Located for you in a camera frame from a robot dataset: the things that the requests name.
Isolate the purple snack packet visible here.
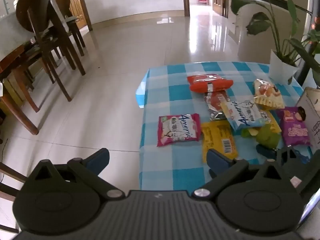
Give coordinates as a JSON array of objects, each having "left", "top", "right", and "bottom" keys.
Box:
[{"left": 276, "top": 106, "right": 312, "bottom": 147}]

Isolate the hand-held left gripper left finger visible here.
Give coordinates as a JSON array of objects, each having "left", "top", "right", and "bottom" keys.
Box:
[{"left": 34, "top": 148, "right": 126, "bottom": 200}]

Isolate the yellow waffle snack packet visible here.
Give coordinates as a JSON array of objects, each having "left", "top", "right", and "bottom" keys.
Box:
[{"left": 201, "top": 121, "right": 238, "bottom": 161}]

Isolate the potted plant in white pot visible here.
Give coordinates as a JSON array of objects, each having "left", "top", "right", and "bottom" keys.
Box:
[{"left": 230, "top": 0, "right": 320, "bottom": 85}]

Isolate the wooden chair with cushion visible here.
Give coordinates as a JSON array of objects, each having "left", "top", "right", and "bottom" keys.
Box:
[{"left": 55, "top": 0, "right": 86, "bottom": 57}]

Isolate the small yellow snack packet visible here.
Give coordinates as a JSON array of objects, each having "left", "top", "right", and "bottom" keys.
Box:
[{"left": 259, "top": 110, "right": 282, "bottom": 133}]

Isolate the blue checkered tablecloth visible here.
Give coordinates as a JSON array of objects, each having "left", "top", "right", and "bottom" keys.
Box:
[{"left": 135, "top": 61, "right": 320, "bottom": 191}]

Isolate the shiny blue snack packet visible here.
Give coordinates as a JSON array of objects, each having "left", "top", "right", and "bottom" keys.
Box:
[{"left": 256, "top": 144, "right": 312, "bottom": 164}]

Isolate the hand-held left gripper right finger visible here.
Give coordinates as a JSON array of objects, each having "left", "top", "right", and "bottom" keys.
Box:
[{"left": 194, "top": 149, "right": 288, "bottom": 199}]

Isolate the red-orange snack packet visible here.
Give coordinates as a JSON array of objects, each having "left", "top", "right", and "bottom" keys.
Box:
[{"left": 187, "top": 74, "right": 234, "bottom": 93}]

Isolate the white printed cardboard box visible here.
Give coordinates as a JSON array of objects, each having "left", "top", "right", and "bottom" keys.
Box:
[{"left": 296, "top": 87, "right": 320, "bottom": 153}]

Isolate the dark wooden round-back chair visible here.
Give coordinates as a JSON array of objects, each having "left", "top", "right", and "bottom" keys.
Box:
[{"left": 16, "top": 0, "right": 87, "bottom": 102}]

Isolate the yellow croissant snack packet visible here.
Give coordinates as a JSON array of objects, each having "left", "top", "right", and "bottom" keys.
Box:
[{"left": 254, "top": 78, "right": 285, "bottom": 110}]

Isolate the wooden door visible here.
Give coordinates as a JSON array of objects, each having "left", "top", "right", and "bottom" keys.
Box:
[{"left": 55, "top": 0, "right": 93, "bottom": 32}]

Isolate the blue and white snack packet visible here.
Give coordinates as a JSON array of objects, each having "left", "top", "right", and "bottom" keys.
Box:
[{"left": 221, "top": 100, "right": 266, "bottom": 132}]

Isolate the black metal pole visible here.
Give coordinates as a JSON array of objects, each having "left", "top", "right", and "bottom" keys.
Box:
[{"left": 296, "top": 46, "right": 320, "bottom": 87}]

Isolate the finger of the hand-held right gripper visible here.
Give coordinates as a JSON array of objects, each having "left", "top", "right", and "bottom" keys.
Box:
[{"left": 276, "top": 146, "right": 312, "bottom": 177}]

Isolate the grey refrigerator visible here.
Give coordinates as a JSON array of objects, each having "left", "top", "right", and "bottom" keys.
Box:
[{"left": 239, "top": 0, "right": 317, "bottom": 64}]

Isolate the silver and red snack packet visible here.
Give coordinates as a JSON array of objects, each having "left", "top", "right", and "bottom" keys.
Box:
[{"left": 204, "top": 91, "right": 231, "bottom": 121}]

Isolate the pink and white snack packet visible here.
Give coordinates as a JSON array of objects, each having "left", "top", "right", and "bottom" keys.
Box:
[{"left": 157, "top": 113, "right": 201, "bottom": 147}]

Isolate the green snack packet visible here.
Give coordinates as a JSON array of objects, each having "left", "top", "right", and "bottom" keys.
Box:
[{"left": 241, "top": 125, "right": 281, "bottom": 150}]

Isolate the brown wooden dining table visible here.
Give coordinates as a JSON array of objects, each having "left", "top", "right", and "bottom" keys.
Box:
[{"left": 0, "top": 14, "right": 40, "bottom": 136}]

